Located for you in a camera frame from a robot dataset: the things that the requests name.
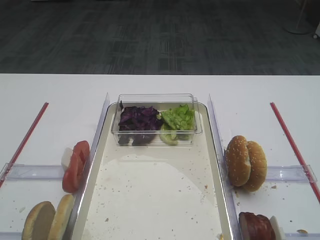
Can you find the right red rail strip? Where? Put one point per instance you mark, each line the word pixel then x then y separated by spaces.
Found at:
pixel 296 151

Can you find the red rail strip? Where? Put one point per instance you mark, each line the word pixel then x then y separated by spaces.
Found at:
pixel 296 151
pixel 26 136

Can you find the clear track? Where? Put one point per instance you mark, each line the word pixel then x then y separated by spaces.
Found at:
pixel 302 236
pixel 291 174
pixel 10 235
pixel 21 172

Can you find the right upper clear track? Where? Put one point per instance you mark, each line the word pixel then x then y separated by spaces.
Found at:
pixel 291 174

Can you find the left red rail strip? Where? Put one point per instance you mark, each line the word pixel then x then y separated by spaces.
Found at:
pixel 26 136

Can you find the clear divider wall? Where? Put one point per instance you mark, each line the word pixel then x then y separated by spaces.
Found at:
pixel 96 140
pixel 233 228

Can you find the sesame bun top left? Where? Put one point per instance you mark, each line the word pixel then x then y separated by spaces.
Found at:
pixel 238 161

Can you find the left upper clear track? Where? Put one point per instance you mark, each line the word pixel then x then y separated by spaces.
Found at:
pixel 21 172

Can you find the bun half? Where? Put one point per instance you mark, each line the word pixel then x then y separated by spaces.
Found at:
pixel 38 222
pixel 61 217

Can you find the sesame bun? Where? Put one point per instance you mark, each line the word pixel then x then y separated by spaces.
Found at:
pixel 258 170
pixel 238 161

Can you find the brown meat patty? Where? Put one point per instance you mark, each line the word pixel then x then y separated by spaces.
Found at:
pixel 255 227

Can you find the left lower clear track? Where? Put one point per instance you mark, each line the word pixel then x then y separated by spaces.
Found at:
pixel 10 235

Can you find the purple cabbage shreds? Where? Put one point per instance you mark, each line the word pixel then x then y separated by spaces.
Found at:
pixel 133 118

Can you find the metal serving tray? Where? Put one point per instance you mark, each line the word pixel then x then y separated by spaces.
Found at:
pixel 155 192

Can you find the sesame bun top right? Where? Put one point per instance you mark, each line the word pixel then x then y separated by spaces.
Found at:
pixel 258 170

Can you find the white tomato pusher block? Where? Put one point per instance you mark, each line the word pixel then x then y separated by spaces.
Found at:
pixel 66 158

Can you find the white stand base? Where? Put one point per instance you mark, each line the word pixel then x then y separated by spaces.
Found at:
pixel 298 28

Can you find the green lettuce leaves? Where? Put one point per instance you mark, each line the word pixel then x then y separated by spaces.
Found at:
pixel 176 125

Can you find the right clear divider wall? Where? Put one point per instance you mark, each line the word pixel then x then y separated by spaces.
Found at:
pixel 233 228

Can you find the left clear divider wall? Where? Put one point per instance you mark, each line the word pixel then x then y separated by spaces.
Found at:
pixel 96 140

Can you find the clear plastic container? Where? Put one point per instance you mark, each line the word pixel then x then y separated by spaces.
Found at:
pixel 160 102

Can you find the right lower clear track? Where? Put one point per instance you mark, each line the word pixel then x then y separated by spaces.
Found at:
pixel 302 236

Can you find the white patty pusher block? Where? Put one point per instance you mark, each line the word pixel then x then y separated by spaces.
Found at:
pixel 279 232

